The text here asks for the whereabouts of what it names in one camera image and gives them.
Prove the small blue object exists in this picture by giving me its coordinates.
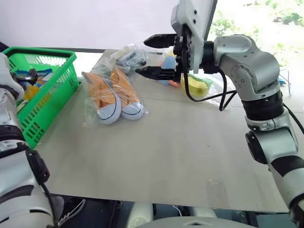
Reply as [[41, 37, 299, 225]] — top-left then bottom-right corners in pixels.
[[278, 73, 289, 86]]

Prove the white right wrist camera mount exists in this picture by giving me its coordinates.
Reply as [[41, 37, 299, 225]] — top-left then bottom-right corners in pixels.
[[171, 0, 218, 74]]

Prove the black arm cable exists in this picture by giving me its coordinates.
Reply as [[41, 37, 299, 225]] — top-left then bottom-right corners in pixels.
[[184, 70, 304, 135], [25, 150, 60, 228]]

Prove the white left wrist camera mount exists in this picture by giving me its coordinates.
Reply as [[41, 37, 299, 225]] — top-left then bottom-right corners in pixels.
[[0, 52, 26, 107]]

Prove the yellow green bagged item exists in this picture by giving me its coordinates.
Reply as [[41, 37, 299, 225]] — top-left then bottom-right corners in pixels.
[[180, 73, 214, 97]]

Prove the green plastic basket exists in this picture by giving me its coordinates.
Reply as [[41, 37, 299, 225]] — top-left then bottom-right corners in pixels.
[[1, 47, 80, 150]]

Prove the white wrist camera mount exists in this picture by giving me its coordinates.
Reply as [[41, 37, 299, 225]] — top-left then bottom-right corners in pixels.
[[0, 52, 26, 107], [171, 0, 218, 74]]

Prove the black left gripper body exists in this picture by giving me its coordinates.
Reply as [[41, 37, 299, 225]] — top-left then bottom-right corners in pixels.
[[10, 68, 39, 84]]

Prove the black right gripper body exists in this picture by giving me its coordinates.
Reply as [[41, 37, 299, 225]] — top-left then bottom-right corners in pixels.
[[172, 25, 192, 83]]

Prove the orange canvas shoe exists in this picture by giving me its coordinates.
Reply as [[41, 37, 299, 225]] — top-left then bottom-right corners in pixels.
[[110, 66, 144, 121], [82, 71, 122, 125]]

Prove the white rounded robot leg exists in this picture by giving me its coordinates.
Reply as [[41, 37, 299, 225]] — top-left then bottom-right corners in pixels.
[[125, 202, 154, 228], [189, 206, 217, 219]]

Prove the clear plastic shoe bag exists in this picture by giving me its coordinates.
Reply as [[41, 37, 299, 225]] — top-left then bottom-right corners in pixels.
[[80, 63, 152, 128]]

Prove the clear bag with grey items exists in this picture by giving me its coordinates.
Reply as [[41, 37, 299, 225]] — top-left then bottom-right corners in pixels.
[[110, 42, 165, 75]]

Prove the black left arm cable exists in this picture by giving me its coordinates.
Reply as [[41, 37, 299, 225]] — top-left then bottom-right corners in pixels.
[[25, 150, 60, 228]]

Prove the yellow packet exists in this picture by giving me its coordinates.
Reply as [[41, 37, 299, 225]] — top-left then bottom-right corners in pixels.
[[23, 85, 40, 101]]

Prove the blue snack packet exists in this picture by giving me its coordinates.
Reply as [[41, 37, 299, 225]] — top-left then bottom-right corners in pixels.
[[15, 68, 53, 87]]

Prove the light blue foam item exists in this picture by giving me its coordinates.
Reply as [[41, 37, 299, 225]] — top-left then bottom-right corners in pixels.
[[158, 56, 178, 87]]

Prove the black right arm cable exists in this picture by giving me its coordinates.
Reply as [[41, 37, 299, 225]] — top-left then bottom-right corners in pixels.
[[184, 70, 304, 135]]

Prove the thin white cable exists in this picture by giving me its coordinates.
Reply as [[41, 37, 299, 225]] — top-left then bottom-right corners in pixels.
[[171, 205, 183, 217]]

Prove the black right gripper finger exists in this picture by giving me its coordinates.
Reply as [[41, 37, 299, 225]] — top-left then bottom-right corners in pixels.
[[143, 34, 178, 49], [134, 66, 176, 81]]

